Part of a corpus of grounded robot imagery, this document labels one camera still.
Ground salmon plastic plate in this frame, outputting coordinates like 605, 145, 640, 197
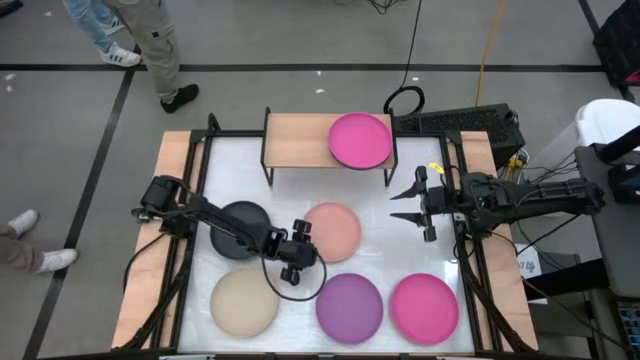
303, 201, 363, 264

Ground black aluminium rig frame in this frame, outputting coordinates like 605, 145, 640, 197
119, 112, 536, 354

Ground black chair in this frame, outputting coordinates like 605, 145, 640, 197
592, 0, 640, 101

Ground black coiled floor cable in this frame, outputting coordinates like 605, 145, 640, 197
383, 0, 426, 116

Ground white paper label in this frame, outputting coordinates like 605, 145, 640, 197
517, 244, 544, 279

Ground yellow cable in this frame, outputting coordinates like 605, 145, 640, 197
473, 0, 507, 107

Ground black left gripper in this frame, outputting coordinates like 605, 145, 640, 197
272, 218, 319, 287

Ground person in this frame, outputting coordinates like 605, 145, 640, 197
0, 208, 80, 275
62, 0, 143, 69
104, 0, 200, 115

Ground dark grey plastic plate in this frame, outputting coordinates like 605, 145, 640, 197
209, 199, 274, 261

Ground laptop keyboard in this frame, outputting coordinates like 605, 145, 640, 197
617, 299, 640, 351

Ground magenta plastic plate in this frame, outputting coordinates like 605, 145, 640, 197
327, 112, 394, 171
389, 272, 460, 347

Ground purple plastic plate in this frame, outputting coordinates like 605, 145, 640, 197
315, 272, 385, 346

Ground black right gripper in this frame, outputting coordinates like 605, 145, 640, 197
389, 166, 464, 244

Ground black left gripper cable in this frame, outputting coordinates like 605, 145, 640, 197
259, 249, 329, 303

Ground wooden shelf with black frame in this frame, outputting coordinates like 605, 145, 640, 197
259, 106, 400, 189

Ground beige plastic plate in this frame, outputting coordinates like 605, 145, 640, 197
209, 267, 280, 339

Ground white chair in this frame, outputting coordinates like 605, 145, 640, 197
574, 98, 640, 151

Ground grey desk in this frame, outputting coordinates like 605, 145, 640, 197
573, 144, 640, 301

